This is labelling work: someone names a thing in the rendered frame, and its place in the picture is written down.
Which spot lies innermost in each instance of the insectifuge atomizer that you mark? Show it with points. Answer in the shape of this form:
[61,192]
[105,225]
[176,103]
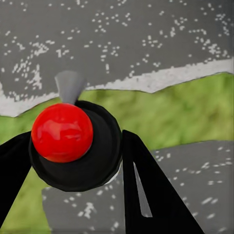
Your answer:
[77,145]

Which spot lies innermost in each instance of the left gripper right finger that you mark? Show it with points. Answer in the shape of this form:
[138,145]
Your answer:
[170,214]

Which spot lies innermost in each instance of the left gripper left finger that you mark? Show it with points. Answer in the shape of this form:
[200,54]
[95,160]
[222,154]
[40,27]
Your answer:
[14,166]

